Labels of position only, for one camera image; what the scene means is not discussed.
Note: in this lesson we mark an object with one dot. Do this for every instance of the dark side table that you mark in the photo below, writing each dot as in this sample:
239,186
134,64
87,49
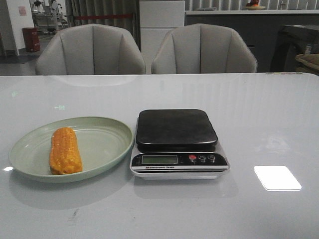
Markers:
293,40

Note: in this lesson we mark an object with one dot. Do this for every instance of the red barrier belt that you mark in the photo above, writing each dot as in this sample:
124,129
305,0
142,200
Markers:
95,17

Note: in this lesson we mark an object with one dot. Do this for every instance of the right grey upholstered chair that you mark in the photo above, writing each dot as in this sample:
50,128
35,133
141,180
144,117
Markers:
203,49

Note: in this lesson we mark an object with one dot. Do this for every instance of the white cabinet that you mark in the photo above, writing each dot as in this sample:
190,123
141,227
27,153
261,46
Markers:
157,17

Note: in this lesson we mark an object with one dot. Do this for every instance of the orange corn cob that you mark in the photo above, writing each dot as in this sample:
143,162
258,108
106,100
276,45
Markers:
64,155

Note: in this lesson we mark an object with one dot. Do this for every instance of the grey upholstered chair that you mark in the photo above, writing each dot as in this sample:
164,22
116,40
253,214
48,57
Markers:
203,49
91,49

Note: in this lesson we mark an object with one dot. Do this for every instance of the light green plate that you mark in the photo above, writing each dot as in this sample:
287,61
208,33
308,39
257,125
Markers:
102,142

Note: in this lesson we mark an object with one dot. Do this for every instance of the left grey upholstered chair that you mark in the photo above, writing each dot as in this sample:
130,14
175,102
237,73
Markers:
91,49

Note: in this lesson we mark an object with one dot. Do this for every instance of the digital kitchen scale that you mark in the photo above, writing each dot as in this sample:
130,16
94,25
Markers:
177,144

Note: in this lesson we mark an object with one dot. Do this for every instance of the tan cushion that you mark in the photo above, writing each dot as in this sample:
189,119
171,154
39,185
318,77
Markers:
308,63

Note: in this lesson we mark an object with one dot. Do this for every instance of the red trash bin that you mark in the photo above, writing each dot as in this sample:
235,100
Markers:
31,39

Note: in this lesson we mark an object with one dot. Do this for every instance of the fruit bowl on counter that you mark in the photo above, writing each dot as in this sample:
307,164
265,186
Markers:
254,5

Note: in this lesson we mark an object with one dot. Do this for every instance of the dark grey counter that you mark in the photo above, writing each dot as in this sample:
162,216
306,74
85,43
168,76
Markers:
258,28

